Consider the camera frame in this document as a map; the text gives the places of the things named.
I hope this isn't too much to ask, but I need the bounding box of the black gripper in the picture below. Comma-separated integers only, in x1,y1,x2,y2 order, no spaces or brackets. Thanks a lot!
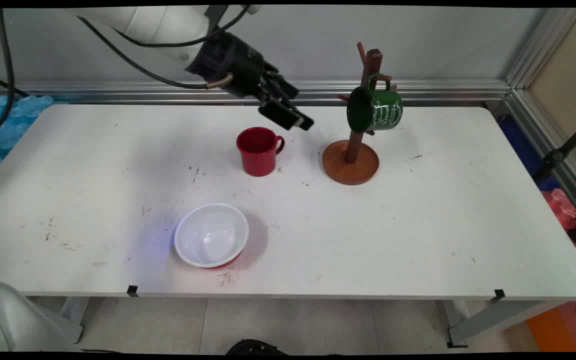
185,32,315,132

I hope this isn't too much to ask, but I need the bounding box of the green enamel mug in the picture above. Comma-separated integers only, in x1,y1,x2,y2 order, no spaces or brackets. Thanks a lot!
346,73,404,134

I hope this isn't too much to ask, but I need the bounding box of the red enamel mug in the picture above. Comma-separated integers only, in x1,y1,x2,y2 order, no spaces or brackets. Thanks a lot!
236,127,286,177

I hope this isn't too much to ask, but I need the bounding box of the brown wooden mug tree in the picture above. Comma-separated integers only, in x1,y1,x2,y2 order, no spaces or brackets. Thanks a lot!
322,42,400,186

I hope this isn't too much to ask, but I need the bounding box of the white bowl red outside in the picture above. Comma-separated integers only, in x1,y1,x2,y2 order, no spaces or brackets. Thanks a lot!
174,202,250,269

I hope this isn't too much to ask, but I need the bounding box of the blue box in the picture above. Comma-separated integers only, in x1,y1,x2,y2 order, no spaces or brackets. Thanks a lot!
498,117,561,192

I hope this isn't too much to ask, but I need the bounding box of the black round floor object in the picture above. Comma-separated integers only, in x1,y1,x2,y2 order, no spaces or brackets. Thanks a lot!
225,339,289,356

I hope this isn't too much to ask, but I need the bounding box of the blue bubble wrap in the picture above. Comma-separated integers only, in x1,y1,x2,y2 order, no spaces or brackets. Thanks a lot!
0,95,56,182

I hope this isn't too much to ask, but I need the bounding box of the red plastic bag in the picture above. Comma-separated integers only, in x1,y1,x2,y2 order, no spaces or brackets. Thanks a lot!
540,189,576,275

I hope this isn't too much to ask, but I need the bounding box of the grey table leg with foot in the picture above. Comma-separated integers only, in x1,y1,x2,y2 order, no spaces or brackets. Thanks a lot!
438,299,564,349

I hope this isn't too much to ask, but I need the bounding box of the white plastic chair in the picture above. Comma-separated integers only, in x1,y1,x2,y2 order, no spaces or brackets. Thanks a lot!
0,281,76,352

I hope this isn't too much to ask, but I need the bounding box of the orange floor object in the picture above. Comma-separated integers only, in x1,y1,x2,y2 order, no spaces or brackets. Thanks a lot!
525,299,576,353

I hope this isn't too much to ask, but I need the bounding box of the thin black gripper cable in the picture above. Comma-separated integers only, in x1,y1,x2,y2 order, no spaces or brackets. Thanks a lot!
77,16,233,91

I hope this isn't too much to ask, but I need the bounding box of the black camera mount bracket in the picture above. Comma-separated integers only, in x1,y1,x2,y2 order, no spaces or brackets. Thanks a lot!
204,6,230,35

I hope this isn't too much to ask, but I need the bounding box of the thin black camera cable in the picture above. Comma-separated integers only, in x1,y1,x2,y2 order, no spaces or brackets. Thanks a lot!
115,5,251,49

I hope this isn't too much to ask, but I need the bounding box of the horizontal aluminium frame rail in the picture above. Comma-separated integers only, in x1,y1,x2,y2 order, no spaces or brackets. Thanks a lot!
0,80,511,106

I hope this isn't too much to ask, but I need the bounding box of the aluminium corner frame post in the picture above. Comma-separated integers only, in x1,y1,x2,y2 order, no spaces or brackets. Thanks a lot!
504,7,576,228

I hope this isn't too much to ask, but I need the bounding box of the black background cable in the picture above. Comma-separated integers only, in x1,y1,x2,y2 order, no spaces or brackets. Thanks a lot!
0,71,30,97

